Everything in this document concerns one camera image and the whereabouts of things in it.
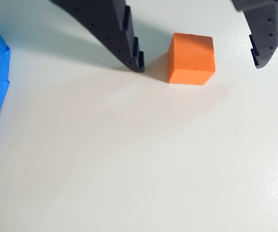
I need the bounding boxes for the orange cube block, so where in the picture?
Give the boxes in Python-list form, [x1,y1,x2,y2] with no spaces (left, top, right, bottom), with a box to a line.
[167,32,216,86]

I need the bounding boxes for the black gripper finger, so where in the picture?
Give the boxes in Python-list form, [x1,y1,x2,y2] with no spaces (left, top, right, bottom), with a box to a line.
[231,0,278,70]
[50,0,145,73]

